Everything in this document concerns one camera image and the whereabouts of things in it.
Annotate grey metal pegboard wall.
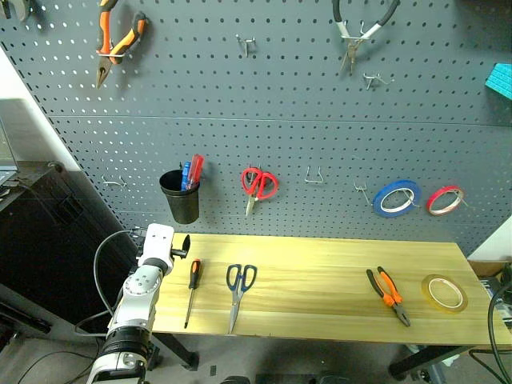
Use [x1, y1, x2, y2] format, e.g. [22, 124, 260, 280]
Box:
[0, 0, 512, 257]

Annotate orange black screwdriver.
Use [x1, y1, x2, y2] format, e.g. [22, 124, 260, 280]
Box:
[183, 258, 203, 330]

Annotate black plastic cup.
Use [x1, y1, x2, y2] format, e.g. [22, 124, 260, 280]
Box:
[158, 169, 201, 225]

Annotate black table leg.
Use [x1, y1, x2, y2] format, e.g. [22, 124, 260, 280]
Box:
[154, 334, 200, 371]
[388, 344, 473, 381]

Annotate black cabinet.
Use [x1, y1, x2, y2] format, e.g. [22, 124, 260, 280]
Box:
[0, 161, 139, 335]

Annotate orange black combination pliers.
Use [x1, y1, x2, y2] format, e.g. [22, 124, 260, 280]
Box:
[366, 266, 412, 328]

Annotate orange black needle-nose pliers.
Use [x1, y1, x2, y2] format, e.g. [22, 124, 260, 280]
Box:
[94, 0, 150, 90]

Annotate blue tape roll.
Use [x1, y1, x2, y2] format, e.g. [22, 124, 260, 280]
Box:
[372, 179, 422, 219]

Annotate red tape roll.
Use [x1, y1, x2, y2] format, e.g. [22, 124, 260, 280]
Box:
[425, 185, 466, 218]

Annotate yellow transparent tape roll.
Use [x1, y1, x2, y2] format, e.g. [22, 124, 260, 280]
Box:
[420, 274, 469, 314]

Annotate brown cardboard box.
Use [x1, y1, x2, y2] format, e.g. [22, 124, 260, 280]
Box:
[466, 258, 510, 279]

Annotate teal ribbed block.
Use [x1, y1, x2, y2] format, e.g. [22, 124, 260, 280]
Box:
[484, 62, 512, 101]

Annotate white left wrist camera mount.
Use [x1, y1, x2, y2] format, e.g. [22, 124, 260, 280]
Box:
[138, 223, 176, 274]

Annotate blue black handled scissors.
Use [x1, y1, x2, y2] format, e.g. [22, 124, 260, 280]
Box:
[226, 263, 258, 335]

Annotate red handled screwdriver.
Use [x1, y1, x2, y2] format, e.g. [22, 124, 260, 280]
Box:
[186, 154, 206, 190]

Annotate grey left arm cable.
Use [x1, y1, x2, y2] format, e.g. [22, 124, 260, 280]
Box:
[74, 226, 146, 339]

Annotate red handled scissors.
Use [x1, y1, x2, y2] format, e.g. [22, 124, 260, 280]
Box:
[240, 166, 279, 218]

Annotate black white handled pliers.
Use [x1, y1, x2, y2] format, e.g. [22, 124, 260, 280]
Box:
[330, 0, 401, 75]

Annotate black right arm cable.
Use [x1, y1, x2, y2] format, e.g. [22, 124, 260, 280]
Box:
[467, 279, 512, 384]

